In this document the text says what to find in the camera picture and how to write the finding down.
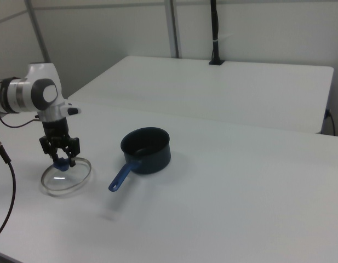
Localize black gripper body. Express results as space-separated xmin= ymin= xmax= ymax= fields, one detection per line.
xmin=41 ymin=117 xmax=77 ymax=146

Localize black pole with square base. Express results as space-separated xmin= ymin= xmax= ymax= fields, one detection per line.
xmin=208 ymin=0 xmax=226 ymax=66

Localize glass lid with blue knob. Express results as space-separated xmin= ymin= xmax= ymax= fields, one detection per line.
xmin=41 ymin=156 xmax=92 ymax=196

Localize black cable at table edge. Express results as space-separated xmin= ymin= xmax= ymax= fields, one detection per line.
xmin=325 ymin=108 xmax=337 ymax=136

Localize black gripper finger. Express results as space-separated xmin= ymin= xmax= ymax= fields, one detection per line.
xmin=38 ymin=135 xmax=60 ymax=165
xmin=62 ymin=137 xmax=82 ymax=168

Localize black cable with metal connector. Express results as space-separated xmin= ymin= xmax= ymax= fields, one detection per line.
xmin=0 ymin=131 xmax=16 ymax=242

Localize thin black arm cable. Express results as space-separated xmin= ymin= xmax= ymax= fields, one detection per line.
xmin=0 ymin=114 xmax=39 ymax=129

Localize dark blue saucepan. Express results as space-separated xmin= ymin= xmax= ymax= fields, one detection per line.
xmin=108 ymin=127 xmax=172 ymax=193

